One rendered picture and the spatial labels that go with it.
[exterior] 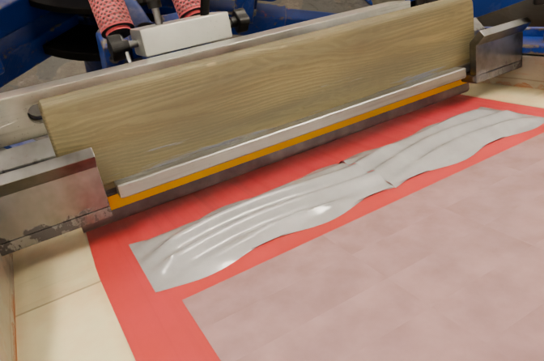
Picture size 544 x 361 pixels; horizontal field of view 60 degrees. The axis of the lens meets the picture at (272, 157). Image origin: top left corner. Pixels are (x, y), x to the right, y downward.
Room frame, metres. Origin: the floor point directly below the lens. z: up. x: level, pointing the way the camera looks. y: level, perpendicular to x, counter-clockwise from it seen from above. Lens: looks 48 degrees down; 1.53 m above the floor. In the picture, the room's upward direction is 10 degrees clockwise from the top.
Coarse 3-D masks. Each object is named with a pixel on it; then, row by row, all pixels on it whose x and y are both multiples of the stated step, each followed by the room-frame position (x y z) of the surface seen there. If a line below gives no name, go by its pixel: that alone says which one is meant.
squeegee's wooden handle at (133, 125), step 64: (448, 0) 0.44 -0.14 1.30; (192, 64) 0.28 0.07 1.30; (256, 64) 0.30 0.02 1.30; (320, 64) 0.33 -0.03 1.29; (384, 64) 0.36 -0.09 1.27; (448, 64) 0.40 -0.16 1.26; (64, 128) 0.20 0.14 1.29; (128, 128) 0.22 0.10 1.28; (192, 128) 0.24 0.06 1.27; (256, 128) 0.27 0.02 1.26
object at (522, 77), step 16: (528, 64) 0.43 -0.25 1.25; (496, 80) 0.45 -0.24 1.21; (512, 80) 0.44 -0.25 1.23; (528, 80) 0.43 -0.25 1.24; (0, 256) 0.13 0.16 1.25; (0, 272) 0.11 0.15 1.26; (0, 288) 0.10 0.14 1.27; (0, 304) 0.09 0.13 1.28; (0, 320) 0.08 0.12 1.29; (0, 336) 0.07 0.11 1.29; (0, 352) 0.06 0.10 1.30; (16, 352) 0.07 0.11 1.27
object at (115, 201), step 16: (416, 96) 0.38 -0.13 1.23; (368, 112) 0.34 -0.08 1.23; (384, 112) 0.35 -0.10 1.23; (336, 128) 0.31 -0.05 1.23; (288, 144) 0.28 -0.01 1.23; (240, 160) 0.26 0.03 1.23; (192, 176) 0.23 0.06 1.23; (144, 192) 0.21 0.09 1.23; (160, 192) 0.21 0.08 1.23; (112, 208) 0.19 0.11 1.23
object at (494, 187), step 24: (456, 96) 0.42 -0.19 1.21; (408, 120) 0.36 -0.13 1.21; (432, 120) 0.35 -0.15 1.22; (336, 144) 0.31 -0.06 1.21; (360, 144) 0.31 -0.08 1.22; (384, 144) 0.30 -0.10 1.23; (504, 144) 0.28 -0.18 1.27; (528, 144) 0.28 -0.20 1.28; (456, 168) 0.25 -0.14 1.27; (480, 168) 0.24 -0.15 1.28; (504, 168) 0.24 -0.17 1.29; (528, 168) 0.24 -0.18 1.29; (408, 192) 0.21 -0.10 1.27; (432, 192) 0.21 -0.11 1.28; (456, 192) 0.21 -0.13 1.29; (480, 192) 0.21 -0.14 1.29; (504, 192) 0.21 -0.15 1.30; (528, 192) 0.21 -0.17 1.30; (480, 216) 0.18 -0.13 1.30; (504, 216) 0.18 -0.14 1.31; (528, 216) 0.18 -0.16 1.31; (528, 240) 0.15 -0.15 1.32
